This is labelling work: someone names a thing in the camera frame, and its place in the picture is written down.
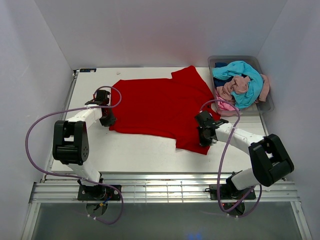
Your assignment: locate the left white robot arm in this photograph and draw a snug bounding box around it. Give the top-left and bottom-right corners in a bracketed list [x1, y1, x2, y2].
[52, 90, 116, 200]

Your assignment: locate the dark blue t shirt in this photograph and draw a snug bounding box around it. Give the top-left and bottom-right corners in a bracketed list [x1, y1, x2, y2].
[213, 62, 233, 88]

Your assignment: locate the beige t shirt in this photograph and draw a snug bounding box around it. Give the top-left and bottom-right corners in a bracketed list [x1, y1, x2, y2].
[215, 74, 270, 109]

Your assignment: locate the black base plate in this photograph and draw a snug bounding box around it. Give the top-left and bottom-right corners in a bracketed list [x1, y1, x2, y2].
[209, 183, 257, 201]
[77, 185, 122, 201]

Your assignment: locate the purple cable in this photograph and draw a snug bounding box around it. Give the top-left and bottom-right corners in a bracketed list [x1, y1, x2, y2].
[25, 86, 125, 225]
[199, 99, 263, 219]

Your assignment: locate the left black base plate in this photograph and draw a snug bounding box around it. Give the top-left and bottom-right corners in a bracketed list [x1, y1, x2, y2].
[77, 185, 122, 201]

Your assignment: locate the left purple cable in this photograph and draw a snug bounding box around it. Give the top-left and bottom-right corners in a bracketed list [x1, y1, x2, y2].
[25, 86, 125, 225]

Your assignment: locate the turquoise t shirt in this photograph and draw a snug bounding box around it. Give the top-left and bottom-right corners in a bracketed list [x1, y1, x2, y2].
[212, 60, 264, 110]

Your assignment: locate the blue label sticker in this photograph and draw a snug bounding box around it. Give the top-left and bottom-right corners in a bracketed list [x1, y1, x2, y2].
[79, 68, 97, 73]

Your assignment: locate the pink t shirt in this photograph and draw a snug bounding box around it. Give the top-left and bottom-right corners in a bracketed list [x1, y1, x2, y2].
[216, 96, 239, 112]

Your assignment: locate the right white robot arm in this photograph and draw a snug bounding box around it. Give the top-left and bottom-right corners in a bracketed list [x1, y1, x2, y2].
[195, 111, 295, 199]

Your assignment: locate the red t shirt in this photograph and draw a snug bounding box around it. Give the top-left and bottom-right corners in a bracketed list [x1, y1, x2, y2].
[110, 66, 214, 155]

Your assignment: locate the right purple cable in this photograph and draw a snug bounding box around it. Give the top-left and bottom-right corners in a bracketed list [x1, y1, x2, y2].
[199, 99, 263, 219]

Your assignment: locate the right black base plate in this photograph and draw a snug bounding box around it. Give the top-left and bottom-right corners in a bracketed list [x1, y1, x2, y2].
[209, 183, 257, 201]

